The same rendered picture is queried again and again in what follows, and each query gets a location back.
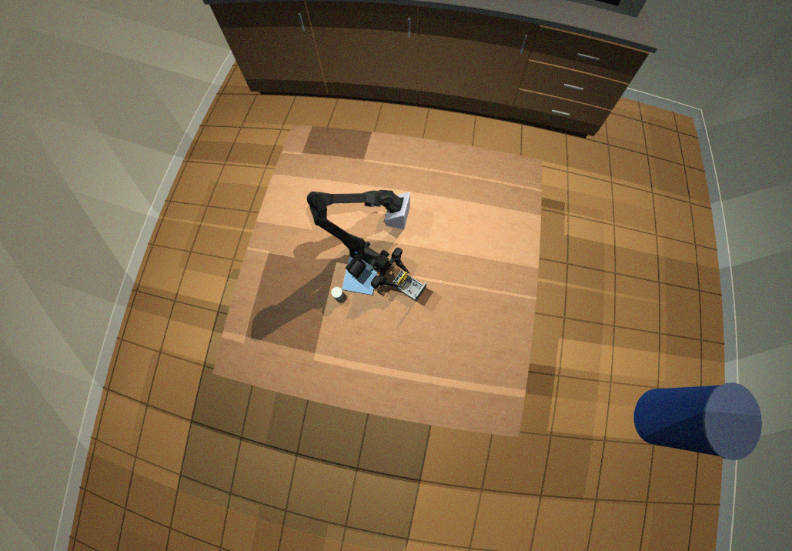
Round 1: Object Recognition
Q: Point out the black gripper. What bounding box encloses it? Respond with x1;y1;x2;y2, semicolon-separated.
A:
369;247;409;289

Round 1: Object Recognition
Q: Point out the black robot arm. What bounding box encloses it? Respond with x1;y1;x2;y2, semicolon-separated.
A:
307;189;404;278

